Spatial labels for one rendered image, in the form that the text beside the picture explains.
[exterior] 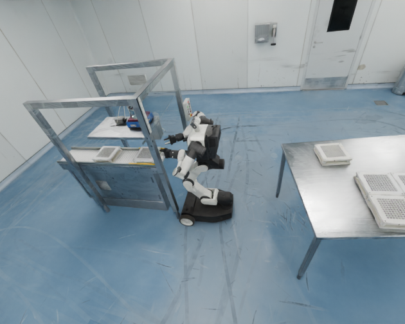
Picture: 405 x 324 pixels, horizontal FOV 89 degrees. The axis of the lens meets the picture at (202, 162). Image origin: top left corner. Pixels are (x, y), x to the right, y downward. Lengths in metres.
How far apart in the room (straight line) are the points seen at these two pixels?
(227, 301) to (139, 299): 0.90
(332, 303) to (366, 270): 0.52
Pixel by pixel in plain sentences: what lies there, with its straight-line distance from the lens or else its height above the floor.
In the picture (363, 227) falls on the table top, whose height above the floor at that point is 0.89.
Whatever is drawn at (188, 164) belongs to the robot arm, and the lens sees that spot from 1.81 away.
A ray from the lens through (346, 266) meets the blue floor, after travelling 2.75.
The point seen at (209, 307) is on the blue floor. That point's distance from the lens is 2.43.
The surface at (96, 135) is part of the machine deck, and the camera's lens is 2.28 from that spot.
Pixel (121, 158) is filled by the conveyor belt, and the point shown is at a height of 0.91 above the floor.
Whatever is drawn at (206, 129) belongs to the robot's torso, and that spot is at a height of 1.28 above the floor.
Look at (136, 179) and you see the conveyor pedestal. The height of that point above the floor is 0.64.
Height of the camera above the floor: 2.35
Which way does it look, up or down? 41 degrees down
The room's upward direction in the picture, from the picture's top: 10 degrees counter-clockwise
